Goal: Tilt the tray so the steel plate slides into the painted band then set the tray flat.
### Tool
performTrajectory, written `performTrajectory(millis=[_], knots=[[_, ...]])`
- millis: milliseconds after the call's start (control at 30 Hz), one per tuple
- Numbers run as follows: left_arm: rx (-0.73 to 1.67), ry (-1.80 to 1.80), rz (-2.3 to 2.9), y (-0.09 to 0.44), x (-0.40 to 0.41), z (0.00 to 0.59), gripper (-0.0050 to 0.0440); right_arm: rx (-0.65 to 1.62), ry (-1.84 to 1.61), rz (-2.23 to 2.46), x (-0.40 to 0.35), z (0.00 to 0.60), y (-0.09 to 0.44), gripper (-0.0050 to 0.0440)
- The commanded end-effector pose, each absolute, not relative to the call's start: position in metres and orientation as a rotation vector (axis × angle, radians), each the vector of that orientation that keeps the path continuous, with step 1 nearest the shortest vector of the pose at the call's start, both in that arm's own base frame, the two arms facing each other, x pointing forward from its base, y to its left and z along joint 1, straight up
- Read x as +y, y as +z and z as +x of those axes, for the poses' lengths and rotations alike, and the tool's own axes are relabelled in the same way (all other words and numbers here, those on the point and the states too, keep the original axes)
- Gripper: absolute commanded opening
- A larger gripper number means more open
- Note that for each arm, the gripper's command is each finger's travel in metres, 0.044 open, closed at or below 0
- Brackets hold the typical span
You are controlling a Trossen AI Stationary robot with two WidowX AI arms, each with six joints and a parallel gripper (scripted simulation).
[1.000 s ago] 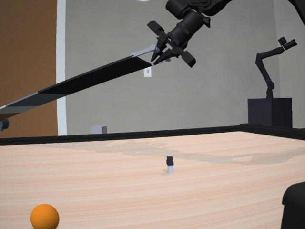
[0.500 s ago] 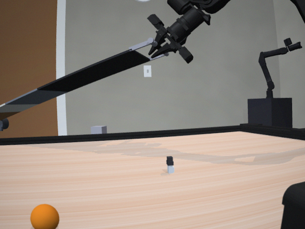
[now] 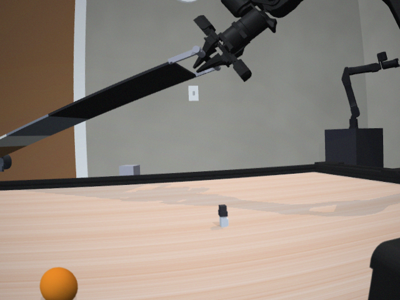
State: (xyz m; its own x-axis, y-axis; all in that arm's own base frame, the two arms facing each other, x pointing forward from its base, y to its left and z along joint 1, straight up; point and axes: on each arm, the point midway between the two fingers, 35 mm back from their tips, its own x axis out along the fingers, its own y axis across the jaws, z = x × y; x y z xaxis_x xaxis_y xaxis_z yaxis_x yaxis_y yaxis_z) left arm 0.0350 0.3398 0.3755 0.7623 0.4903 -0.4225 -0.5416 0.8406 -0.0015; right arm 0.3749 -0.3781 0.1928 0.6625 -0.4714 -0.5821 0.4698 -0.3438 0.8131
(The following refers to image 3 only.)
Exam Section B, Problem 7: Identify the orange ball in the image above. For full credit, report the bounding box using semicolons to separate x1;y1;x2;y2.
40;267;78;300

